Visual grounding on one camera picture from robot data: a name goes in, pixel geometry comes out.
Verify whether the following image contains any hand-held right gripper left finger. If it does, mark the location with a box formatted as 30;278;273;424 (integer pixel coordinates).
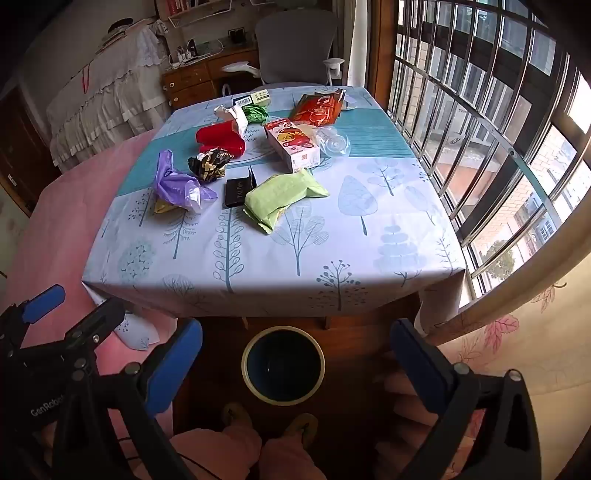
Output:
53;318;204;480

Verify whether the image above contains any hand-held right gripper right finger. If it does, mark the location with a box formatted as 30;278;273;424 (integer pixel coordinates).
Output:
390;318;542;480

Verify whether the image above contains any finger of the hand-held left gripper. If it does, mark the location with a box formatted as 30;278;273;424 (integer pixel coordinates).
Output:
60;298;126;357
0;284;66;352

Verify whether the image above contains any blue bin with cream rim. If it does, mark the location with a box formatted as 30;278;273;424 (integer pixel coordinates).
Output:
241;326;326;406

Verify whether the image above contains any beige small box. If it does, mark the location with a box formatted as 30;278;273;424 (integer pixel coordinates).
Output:
263;117;321;174

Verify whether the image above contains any orange gold foil bag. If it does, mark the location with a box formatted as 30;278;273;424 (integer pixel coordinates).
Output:
289;90;347;126

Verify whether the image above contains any yellow slipper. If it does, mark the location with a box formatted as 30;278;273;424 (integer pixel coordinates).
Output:
224;401;253;432
284;413;319;446

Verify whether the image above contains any person's left leg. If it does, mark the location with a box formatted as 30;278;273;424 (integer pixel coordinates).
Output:
171;425;262;480

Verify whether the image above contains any person's leg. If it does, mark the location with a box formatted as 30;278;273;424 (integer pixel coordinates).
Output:
171;425;262;480
261;436;324;480

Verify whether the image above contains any cream leaf print curtain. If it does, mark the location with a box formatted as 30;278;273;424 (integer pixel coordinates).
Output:
416;265;591;480

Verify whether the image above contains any person's right leg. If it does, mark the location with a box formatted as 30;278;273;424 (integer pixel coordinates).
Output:
261;436;324;480

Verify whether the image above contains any dark wooden door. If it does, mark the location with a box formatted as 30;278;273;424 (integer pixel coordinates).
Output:
0;85;61;217

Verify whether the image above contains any purple plastic bag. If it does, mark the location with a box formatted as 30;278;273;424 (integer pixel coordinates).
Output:
154;150;219;214

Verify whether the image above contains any small black box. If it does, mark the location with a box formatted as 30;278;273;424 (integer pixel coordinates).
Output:
223;166;257;208

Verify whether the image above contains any black gold crumpled wrapper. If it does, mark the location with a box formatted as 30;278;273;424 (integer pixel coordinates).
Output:
187;145;230;183

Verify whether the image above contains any light green packet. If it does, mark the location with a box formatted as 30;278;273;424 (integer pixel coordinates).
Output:
243;168;330;235

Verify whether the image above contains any red glossy packet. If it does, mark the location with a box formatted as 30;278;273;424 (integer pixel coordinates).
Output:
196;124;247;160

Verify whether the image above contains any furniture under white lace cloth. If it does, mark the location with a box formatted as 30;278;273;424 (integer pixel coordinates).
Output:
46;21;174;167

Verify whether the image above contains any metal window grille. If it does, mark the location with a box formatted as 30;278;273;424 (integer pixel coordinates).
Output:
388;0;591;296

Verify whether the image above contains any clear plastic container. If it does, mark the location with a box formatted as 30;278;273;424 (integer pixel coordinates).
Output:
315;127;352;157

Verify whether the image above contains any white crumpled paper bag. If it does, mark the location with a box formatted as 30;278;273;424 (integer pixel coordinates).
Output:
213;104;250;139

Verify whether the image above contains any wooden desk with drawers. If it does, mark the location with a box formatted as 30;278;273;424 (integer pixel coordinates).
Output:
161;44;259;112

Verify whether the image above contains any green white small box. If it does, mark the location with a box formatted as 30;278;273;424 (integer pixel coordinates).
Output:
233;92;272;108

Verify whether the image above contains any white curtain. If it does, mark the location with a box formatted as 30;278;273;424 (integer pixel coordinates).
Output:
347;0;370;88

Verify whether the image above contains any grey office chair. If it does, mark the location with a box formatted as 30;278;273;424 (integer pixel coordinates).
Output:
221;8;345;88

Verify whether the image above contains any white wall shelf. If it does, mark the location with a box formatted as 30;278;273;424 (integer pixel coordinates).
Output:
154;0;259;28

